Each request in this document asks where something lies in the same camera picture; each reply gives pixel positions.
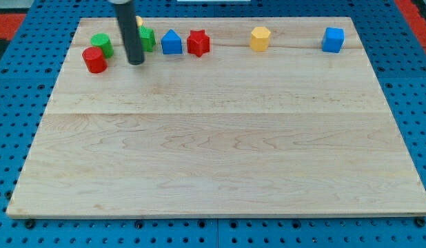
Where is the blue cube block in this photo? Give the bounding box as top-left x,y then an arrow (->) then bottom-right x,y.
321,27 -> 345,53

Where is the green star block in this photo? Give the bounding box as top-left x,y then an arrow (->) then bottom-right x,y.
139,25 -> 156,52

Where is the yellow hexagon block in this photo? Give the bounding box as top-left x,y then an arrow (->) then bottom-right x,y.
250,26 -> 271,52

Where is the light wooden board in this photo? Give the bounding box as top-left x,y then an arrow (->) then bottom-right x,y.
7,17 -> 426,219

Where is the yellow block behind rod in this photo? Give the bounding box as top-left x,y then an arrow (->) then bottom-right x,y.
136,16 -> 143,28

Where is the red star block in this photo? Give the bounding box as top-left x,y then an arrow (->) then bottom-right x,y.
187,30 -> 210,57

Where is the red cylinder block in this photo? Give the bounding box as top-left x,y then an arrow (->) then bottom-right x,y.
82,47 -> 107,74

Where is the blue house-shaped block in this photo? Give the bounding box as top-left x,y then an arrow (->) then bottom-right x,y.
161,29 -> 183,54

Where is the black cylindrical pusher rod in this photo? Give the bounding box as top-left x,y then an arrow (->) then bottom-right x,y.
109,0 -> 145,65

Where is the green cylinder block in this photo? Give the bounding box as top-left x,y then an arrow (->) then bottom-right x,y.
90,33 -> 114,59

